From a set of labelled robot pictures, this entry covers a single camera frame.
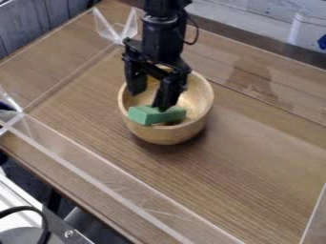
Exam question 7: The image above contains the black cable loop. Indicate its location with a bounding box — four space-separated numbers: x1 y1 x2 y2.
0 205 52 244

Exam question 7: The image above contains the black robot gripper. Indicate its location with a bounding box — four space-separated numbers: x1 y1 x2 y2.
122 13 191 112

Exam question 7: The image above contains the clear acrylic front wall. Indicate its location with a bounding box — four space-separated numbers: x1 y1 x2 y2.
0 87 245 244

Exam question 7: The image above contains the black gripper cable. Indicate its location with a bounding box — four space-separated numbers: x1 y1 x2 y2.
182 13 201 46

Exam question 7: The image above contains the grey metal bracket with screw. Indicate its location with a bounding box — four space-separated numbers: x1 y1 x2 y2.
42 207 95 244

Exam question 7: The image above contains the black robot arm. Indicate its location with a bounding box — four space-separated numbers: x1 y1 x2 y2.
122 0 193 112

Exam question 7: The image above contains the green rectangular block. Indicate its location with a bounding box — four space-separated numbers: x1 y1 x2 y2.
127 105 186 126

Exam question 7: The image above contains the brown wooden bowl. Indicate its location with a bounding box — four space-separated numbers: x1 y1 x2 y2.
118 71 214 145

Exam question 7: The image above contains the clear acrylic corner bracket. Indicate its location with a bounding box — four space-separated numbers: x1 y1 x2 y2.
92 8 139 45

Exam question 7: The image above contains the white container in background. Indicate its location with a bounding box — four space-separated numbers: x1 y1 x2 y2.
287 13 326 53

